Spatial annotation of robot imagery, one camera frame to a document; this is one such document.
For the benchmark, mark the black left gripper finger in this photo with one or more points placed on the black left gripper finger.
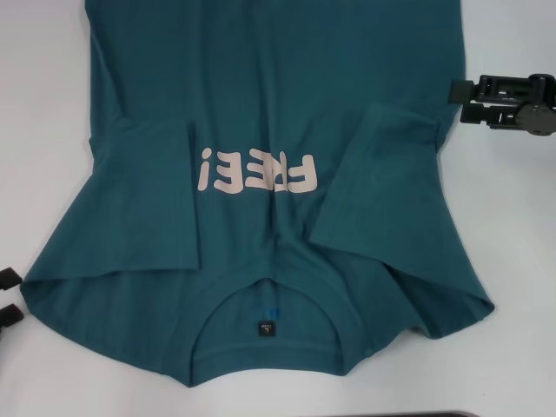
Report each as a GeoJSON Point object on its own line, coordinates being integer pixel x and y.
{"type": "Point", "coordinates": [8, 279]}
{"type": "Point", "coordinates": [9, 315]}

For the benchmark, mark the teal T-shirt with pink print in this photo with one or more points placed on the teal T-shirt with pink print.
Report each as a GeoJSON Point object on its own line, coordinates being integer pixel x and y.
{"type": "Point", "coordinates": [260, 87]}

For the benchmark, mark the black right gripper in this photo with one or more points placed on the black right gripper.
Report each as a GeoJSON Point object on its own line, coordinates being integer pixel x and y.
{"type": "Point", "coordinates": [525, 104]}

